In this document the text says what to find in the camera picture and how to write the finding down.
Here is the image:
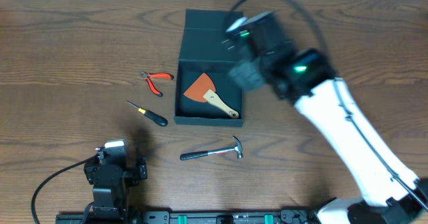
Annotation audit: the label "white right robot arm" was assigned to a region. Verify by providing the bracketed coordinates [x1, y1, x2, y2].
[230, 31, 427, 223]

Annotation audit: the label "black handled claw hammer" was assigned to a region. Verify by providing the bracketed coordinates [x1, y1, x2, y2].
[180, 136, 243, 160]

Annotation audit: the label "black open box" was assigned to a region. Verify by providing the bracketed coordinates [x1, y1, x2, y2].
[174, 9, 244, 127]

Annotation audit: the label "black mounting rail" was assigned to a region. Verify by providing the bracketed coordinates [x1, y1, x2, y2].
[55, 209, 319, 224]

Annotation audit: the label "orange scraper wooden handle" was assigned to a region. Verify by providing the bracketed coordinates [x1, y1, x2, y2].
[184, 73, 239, 119]

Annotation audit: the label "black yellow screwdriver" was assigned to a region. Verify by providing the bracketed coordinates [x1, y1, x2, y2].
[126, 101, 168, 127]

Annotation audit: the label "red handled pliers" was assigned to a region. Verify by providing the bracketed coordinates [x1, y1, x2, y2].
[140, 70, 175, 98]

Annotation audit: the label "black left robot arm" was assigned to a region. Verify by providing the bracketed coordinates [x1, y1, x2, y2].
[81, 146, 148, 223]

